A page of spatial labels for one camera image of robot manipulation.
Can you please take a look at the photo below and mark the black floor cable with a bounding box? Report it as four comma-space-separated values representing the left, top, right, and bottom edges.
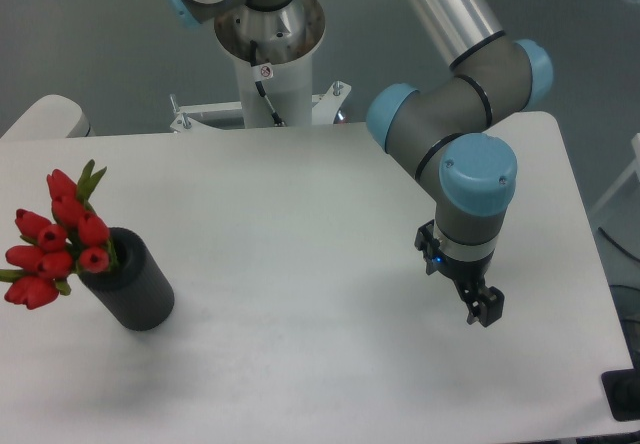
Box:
598, 226, 640, 260

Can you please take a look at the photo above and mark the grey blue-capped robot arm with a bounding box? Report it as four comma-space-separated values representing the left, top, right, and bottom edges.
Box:
168, 0, 553, 326

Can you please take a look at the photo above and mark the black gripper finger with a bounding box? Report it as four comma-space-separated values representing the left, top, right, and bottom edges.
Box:
478, 286, 504, 327
457, 281, 480, 325

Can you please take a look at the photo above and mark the white rounded side table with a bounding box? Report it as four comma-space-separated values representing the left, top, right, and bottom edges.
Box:
1, 94, 95, 142

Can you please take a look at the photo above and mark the red tulip bouquet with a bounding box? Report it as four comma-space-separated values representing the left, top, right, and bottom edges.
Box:
1, 160, 120, 310

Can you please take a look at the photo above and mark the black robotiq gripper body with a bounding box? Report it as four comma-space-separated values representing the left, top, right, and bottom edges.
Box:
414, 220, 493, 285

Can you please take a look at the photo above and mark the white frame at right edge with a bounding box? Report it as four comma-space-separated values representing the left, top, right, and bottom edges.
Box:
588, 134, 639, 219

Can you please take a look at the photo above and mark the dark grey ribbed vase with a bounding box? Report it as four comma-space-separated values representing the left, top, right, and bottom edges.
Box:
79, 227, 175, 331

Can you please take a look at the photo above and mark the black box at table edge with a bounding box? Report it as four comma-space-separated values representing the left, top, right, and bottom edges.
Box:
601, 369, 639, 422

